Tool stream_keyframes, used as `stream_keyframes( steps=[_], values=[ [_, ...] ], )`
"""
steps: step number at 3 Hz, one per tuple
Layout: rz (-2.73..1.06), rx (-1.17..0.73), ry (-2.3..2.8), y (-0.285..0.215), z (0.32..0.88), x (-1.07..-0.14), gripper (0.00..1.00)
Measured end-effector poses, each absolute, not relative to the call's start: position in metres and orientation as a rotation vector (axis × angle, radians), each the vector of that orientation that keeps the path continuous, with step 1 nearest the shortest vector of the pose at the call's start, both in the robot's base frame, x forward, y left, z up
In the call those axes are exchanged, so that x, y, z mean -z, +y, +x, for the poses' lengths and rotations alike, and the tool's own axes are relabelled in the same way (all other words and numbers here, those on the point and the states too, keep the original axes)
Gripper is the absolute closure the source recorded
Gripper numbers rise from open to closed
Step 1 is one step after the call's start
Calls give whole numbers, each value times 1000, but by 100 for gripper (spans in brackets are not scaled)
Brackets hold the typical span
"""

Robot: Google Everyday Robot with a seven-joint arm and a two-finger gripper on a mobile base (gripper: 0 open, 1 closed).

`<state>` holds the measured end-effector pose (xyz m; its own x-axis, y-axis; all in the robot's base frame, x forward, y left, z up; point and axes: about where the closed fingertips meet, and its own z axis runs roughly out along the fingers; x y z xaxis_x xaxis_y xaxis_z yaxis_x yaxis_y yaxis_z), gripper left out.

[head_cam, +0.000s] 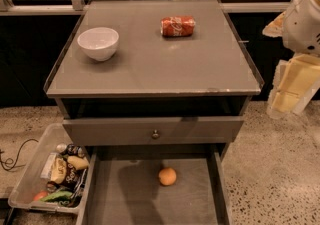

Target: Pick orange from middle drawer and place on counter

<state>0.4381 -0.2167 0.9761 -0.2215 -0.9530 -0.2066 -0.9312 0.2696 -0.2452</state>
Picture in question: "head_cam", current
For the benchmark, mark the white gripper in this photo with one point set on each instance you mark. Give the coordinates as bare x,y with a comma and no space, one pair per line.
302,28

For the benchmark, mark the orange fruit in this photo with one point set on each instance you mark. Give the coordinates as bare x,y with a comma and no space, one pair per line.
167,176

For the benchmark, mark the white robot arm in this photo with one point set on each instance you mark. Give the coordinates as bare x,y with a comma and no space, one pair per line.
297,80

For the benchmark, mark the grey top drawer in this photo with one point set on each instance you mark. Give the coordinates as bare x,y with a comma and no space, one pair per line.
138,131

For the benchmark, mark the grey drawer cabinet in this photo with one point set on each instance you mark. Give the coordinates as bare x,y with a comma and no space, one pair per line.
207,74

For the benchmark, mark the round brass drawer knob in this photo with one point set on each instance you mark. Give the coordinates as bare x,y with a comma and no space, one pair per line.
155,134

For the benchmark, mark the open grey middle drawer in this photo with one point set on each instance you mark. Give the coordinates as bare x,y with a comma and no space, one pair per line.
123,187

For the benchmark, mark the red cola can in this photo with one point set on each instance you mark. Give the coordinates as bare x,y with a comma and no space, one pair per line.
177,26

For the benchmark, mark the metal window railing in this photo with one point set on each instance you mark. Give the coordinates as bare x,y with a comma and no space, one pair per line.
235,7

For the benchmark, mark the white ceramic bowl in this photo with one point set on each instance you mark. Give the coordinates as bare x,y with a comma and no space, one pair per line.
99,43

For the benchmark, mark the dark can in bin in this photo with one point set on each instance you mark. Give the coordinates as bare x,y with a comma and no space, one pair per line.
70,149

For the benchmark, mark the yellow chip bag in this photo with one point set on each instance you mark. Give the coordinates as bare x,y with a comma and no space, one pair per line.
78,163

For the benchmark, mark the brown snack bag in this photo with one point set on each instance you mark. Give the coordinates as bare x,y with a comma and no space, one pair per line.
63,174

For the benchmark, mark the green snack packet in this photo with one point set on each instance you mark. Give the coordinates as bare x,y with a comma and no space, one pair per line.
57,196

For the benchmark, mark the clear plastic storage bin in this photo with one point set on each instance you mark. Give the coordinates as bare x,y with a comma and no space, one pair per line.
31,182

